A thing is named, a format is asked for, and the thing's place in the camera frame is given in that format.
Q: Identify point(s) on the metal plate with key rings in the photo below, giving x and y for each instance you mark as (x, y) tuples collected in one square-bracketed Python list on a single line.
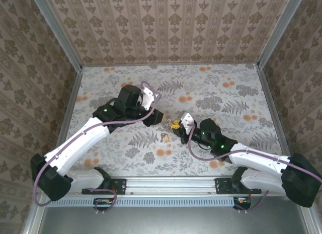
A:
[(170, 123)]

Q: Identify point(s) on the small bunch of keys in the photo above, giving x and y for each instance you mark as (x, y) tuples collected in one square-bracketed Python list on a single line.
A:
[(164, 137)]

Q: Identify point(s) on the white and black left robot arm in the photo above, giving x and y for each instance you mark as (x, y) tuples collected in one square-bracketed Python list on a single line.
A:
[(75, 146)]

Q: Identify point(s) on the floral patterned table cover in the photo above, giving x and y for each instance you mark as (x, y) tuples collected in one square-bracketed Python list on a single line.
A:
[(201, 88)]

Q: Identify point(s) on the grey metal panel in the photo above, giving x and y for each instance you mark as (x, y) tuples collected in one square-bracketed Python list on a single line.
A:
[(176, 221)]

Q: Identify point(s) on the aluminium table side rail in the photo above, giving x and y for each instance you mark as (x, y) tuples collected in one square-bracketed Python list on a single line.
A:
[(70, 108), (274, 113)]

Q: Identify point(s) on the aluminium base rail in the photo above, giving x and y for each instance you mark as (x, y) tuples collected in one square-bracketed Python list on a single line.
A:
[(171, 186)]

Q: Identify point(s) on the aluminium frame post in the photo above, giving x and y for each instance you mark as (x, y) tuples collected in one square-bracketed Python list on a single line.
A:
[(279, 27), (58, 32)]

